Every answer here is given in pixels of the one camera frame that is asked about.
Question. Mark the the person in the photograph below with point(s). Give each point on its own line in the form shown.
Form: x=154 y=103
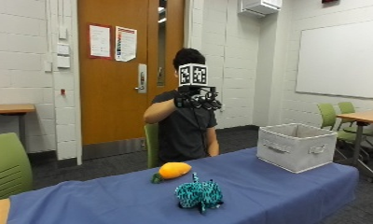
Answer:
x=184 y=124

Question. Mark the white marker cube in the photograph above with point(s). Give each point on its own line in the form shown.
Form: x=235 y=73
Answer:
x=194 y=74

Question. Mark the green chair behind person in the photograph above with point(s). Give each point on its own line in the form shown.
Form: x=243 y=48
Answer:
x=152 y=144

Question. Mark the orange plush carrot toy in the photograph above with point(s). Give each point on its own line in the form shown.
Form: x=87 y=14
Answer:
x=172 y=171

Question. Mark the white fabric storage bin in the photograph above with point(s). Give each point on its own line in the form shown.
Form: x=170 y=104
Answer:
x=296 y=146

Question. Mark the wooden door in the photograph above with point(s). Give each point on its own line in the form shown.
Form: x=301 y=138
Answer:
x=112 y=71

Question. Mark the colourful paper notice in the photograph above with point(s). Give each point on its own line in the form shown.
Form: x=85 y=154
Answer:
x=126 y=44

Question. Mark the teal spotted plush toy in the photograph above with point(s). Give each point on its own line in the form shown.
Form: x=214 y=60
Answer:
x=199 y=195

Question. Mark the blue tablecloth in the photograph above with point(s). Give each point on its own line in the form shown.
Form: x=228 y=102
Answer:
x=195 y=196

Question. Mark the white paper notice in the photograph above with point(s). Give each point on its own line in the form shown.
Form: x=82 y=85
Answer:
x=101 y=41

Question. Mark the whiteboard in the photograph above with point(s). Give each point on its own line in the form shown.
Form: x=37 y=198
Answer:
x=344 y=59

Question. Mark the wooden table with metal leg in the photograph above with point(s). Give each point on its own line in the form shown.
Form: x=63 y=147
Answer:
x=363 y=124

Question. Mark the wooden side table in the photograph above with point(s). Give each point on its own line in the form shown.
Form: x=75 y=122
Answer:
x=10 y=109

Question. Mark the large green chair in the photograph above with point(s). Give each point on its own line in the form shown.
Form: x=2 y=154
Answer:
x=6 y=168

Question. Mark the white wall unit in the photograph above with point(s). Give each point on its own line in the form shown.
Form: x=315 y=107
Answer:
x=259 y=6

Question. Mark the white wall switch box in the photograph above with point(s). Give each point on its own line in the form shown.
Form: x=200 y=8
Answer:
x=63 y=55

